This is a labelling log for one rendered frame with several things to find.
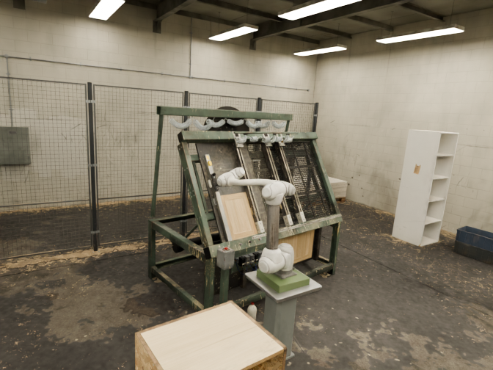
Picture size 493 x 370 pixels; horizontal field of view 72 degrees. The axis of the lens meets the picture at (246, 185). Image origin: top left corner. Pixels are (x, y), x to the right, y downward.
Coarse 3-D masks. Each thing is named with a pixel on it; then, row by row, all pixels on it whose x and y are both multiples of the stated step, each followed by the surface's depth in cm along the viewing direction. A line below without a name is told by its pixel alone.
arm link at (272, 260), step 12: (264, 192) 270; (276, 192) 268; (276, 204) 272; (276, 216) 275; (276, 228) 277; (276, 240) 279; (264, 252) 281; (276, 252) 278; (264, 264) 275; (276, 264) 278
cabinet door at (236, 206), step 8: (224, 200) 363; (232, 200) 369; (240, 200) 376; (224, 208) 360; (232, 208) 366; (240, 208) 372; (248, 208) 379; (232, 216) 363; (240, 216) 369; (248, 216) 376; (232, 224) 359; (240, 224) 366; (248, 224) 372; (232, 232) 356; (240, 232) 362; (248, 232) 368; (256, 232) 375
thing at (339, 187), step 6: (294, 180) 867; (330, 180) 896; (336, 180) 901; (342, 180) 905; (336, 186) 872; (342, 186) 884; (336, 192) 877; (342, 192) 890; (336, 198) 883; (342, 198) 895
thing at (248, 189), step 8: (240, 136) 395; (232, 144) 395; (240, 144) 391; (240, 152) 392; (240, 160) 388; (248, 176) 387; (248, 192) 382; (248, 200) 383; (256, 208) 380; (256, 216) 376; (256, 224) 376
